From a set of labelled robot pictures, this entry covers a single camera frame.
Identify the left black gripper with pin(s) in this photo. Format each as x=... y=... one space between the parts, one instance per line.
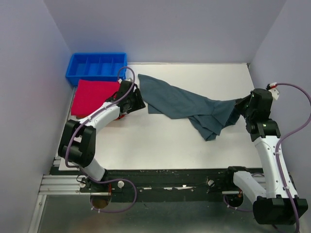
x=140 y=103

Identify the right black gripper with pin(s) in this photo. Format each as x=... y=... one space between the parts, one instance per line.
x=239 y=104

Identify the grey blue t shirt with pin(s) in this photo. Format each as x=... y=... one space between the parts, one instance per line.
x=207 y=116

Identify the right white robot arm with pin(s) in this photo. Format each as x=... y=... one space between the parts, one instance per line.
x=278 y=202

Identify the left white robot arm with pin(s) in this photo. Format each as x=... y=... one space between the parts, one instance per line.
x=78 y=142

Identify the folded magenta t shirt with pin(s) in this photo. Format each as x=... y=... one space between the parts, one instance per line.
x=90 y=95

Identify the blue plastic divided bin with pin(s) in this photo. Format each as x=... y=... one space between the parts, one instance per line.
x=96 y=66

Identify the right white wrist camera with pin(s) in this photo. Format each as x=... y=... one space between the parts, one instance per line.
x=272 y=87

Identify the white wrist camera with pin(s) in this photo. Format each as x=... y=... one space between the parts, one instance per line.
x=272 y=87
x=127 y=79

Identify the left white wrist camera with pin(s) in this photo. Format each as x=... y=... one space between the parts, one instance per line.
x=127 y=79

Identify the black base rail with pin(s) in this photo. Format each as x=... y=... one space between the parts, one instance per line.
x=168 y=185

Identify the aluminium extrusion frame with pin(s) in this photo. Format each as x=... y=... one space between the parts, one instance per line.
x=51 y=185

